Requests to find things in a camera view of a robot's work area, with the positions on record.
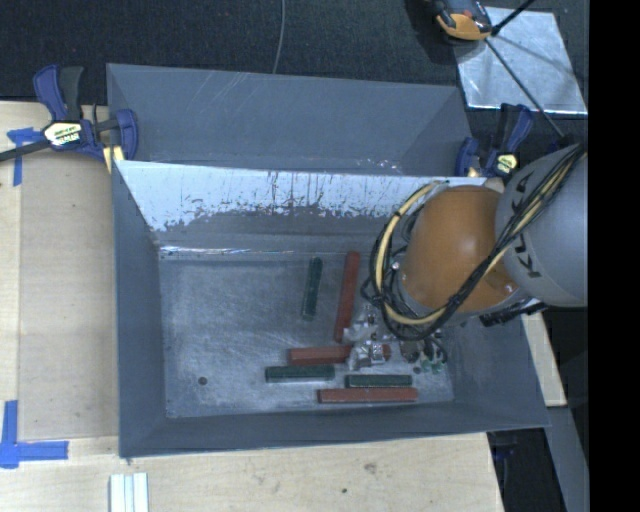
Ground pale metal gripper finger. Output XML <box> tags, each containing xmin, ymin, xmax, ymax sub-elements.
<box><xmin>349</xmin><ymin>312</ymin><xmax>384</xmax><ymax>344</ymax></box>
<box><xmin>348</xmin><ymin>341</ymin><xmax>393</xmax><ymax>370</ymax></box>

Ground red-brown flat block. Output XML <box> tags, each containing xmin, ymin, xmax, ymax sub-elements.
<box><xmin>286</xmin><ymin>345</ymin><xmax>354</xmax><ymax>367</ymax></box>
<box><xmin>332</xmin><ymin>250</ymin><xmax>362</xmax><ymax>345</ymax></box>
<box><xmin>316</xmin><ymin>386</ymin><xmax>420</xmax><ymax>405</ymax></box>

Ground pale wood flat board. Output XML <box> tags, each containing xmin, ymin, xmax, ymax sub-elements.
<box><xmin>16</xmin><ymin>149</ymin><xmax>121</xmax><ymax>442</ymax></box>

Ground dark green flat block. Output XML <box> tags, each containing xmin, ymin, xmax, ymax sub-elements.
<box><xmin>343</xmin><ymin>373</ymin><xmax>415</xmax><ymax>390</ymax></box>
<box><xmin>300</xmin><ymin>255</ymin><xmax>324</xmax><ymax>323</ymax></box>
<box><xmin>264</xmin><ymin>364</ymin><xmax>337</xmax><ymax>384</ymax></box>

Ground grey metal bin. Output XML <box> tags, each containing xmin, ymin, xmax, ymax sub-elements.
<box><xmin>105</xmin><ymin>62</ymin><xmax>552</xmax><ymax>459</ymax></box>

